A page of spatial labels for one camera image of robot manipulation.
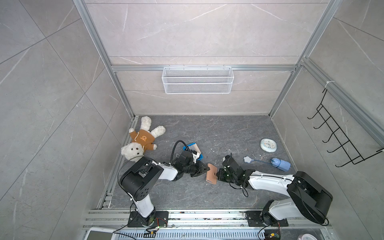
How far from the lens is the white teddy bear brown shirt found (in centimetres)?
92

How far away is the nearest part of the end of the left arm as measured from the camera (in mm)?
747

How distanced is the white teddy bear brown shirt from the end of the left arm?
1.07 ft
